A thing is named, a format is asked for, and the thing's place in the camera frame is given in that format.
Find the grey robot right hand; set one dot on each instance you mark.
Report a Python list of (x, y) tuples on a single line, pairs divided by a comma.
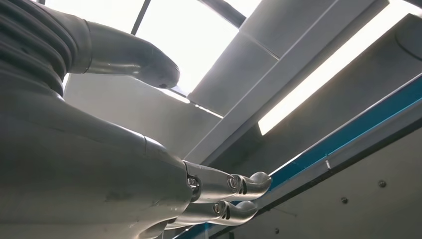
[(82, 184)]

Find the long ceiling light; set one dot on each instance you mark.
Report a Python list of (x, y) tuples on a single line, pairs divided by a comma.
[(329, 66)]

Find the dark window frame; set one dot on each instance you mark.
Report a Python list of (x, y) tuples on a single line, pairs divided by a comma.
[(224, 10)]

